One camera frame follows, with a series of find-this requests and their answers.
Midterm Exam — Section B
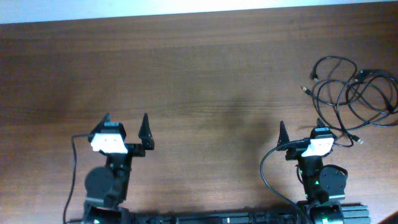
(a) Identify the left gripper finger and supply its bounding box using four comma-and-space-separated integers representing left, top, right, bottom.
90, 113, 111, 134
138, 113, 155, 150

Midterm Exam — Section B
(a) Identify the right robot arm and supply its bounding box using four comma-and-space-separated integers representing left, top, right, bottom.
277, 119, 348, 223

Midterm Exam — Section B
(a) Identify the right camera cable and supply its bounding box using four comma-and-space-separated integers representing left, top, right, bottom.
259, 139, 312, 224

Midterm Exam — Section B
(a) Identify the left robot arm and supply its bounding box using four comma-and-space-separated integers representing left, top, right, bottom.
80, 113, 155, 223

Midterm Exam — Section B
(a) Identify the black usb cable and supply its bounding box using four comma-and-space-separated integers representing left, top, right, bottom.
300, 79, 396, 113
315, 70, 398, 147
310, 56, 358, 108

